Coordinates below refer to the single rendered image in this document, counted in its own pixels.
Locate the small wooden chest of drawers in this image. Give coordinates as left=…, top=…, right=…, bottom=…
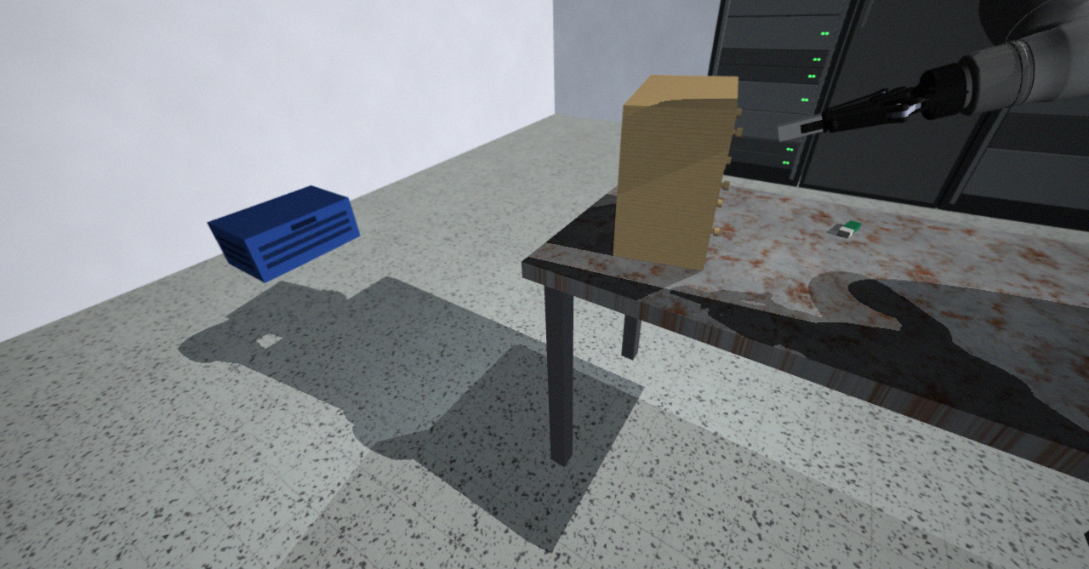
left=613, top=75, right=738, bottom=270

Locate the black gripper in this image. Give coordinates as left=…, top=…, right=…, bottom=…
left=776, top=63, right=969, bottom=142

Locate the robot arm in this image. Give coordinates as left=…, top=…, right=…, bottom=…
left=957, top=0, right=1089, bottom=116

